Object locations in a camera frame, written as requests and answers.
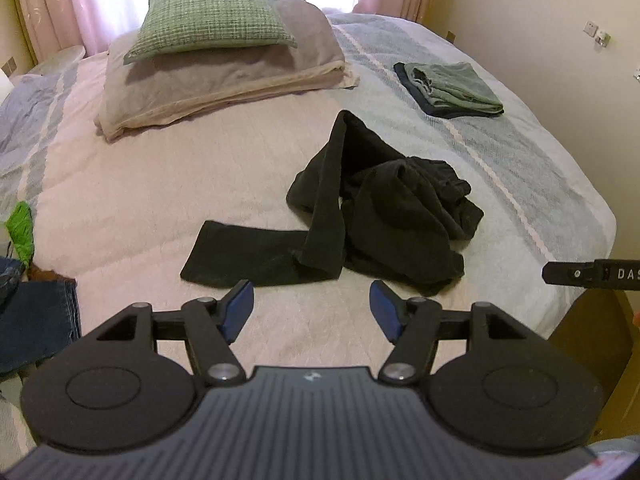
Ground green checked cushion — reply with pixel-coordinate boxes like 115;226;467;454
124;0;296;64

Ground pink curtain left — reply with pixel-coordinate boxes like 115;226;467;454
14;0;110;64

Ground dark blue jeans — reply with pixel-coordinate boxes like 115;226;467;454
1;258;80;376

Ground folded green grey clothes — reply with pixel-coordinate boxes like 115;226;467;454
394;62;504;119

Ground taupe pillow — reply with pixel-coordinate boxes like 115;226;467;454
94;0;359;142

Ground white wall socket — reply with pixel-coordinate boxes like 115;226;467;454
584;21;611;48

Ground black pants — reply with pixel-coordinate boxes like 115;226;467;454
180;110;484;294

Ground bright green cloth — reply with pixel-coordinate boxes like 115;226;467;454
4;200;35;266

